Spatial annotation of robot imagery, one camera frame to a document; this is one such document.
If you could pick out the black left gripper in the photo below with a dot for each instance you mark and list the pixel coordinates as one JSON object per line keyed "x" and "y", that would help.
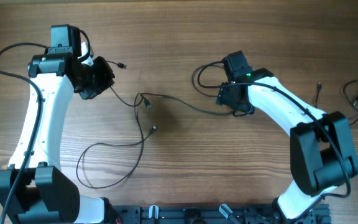
{"x": 107, "y": 76}

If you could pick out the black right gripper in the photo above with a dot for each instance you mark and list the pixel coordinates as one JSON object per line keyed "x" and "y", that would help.
{"x": 223, "y": 98}

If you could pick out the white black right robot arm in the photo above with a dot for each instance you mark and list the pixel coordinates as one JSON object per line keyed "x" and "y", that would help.
{"x": 322, "y": 154}

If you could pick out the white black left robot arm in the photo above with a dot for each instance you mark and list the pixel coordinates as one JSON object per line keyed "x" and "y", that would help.
{"x": 33, "y": 188}

